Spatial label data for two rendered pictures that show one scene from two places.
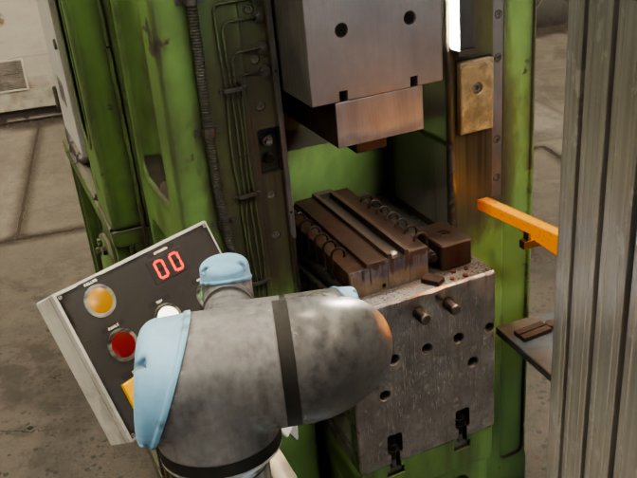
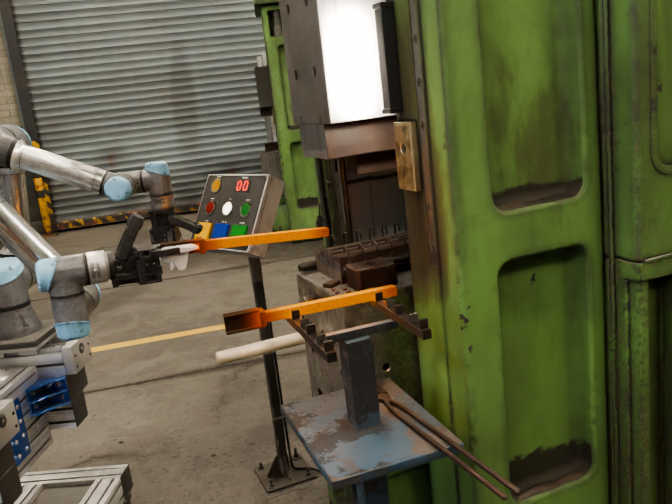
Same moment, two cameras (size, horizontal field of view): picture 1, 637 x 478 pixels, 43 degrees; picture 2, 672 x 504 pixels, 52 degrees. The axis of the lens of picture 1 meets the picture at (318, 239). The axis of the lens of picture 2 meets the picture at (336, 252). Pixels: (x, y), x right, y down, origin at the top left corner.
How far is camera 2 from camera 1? 272 cm
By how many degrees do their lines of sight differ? 85
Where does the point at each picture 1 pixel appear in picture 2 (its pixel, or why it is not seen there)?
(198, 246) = (257, 184)
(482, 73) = (404, 135)
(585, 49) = not seen: outside the picture
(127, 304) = (221, 193)
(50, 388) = not seen: hidden behind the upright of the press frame
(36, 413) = not seen: hidden behind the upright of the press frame
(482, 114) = (408, 175)
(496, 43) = (420, 110)
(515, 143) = (445, 220)
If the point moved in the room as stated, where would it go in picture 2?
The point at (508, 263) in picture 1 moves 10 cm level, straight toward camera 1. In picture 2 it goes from (452, 349) to (413, 349)
